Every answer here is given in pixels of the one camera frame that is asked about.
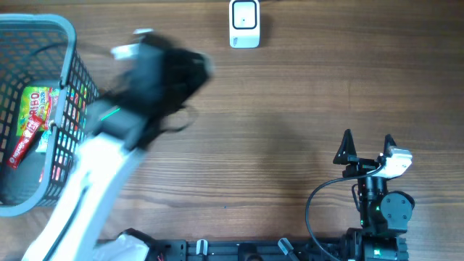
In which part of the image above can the red Nescafe stick sachet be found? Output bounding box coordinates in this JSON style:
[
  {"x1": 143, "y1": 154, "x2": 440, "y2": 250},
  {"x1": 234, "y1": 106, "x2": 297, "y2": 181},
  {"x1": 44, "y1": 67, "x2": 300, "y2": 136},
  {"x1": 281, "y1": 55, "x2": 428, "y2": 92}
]
[{"x1": 7, "y1": 115, "x2": 43, "y2": 169}]

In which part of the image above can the white barcode scanner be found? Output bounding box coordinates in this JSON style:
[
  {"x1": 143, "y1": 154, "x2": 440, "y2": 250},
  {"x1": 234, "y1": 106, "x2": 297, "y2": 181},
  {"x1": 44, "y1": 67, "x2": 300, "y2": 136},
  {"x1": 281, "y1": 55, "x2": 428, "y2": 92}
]
[{"x1": 228, "y1": 0, "x2": 260, "y2": 49}]

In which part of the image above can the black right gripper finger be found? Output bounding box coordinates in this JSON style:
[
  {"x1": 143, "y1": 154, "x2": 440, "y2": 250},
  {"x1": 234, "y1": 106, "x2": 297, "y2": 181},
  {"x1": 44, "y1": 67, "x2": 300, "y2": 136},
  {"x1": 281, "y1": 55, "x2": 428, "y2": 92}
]
[
  {"x1": 333, "y1": 129, "x2": 357, "y2": 165},
  {"x1": 383, "y1": 134, "x2": 397, "y2": 154}
]

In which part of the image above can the grey plastic shopping basket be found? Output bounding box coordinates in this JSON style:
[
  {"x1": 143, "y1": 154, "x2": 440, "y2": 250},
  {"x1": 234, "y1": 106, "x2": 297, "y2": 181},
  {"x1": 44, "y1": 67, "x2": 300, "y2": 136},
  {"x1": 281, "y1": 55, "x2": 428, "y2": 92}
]
[{"x1": 1, "y1": 14, "x2": 99, "y2": 217}]

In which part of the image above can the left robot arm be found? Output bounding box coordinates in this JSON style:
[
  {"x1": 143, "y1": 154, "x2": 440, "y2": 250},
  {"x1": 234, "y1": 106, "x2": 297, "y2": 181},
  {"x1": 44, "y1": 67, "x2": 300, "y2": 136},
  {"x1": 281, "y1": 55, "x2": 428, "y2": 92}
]
[{"x1": 23, "y1": 33, "x2": 213, "y2": 260}]

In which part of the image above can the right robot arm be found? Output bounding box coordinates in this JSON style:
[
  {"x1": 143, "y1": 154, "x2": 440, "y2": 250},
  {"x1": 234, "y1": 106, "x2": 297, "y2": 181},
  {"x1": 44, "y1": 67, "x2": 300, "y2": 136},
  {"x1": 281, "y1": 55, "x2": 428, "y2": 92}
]
[{"x1": 333, "y1": 129, "x2": 415, "y2": 261}]

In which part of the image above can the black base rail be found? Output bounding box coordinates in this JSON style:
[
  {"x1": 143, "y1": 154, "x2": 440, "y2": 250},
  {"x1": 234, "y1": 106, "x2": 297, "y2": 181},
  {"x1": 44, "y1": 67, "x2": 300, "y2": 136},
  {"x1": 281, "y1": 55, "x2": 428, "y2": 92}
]
[{"x1": 86, "y1": 228, "x2": 409, "y2": 261}]

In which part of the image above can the Haribo gummy bag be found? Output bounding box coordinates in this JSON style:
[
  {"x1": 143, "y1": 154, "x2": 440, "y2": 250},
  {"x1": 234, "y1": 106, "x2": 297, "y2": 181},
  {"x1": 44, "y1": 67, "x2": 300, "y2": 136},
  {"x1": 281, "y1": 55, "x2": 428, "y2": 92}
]
[{"x1": 16, "y1": 86, "x2": 60, "y2": 136}]

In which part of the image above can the teal tissue pack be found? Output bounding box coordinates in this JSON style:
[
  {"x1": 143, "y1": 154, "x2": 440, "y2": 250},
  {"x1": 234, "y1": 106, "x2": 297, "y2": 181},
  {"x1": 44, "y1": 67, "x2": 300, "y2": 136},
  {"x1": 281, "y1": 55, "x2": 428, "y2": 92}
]
[{"x1": 36, "y1": 130, "x2": 52, "y2": 153}]

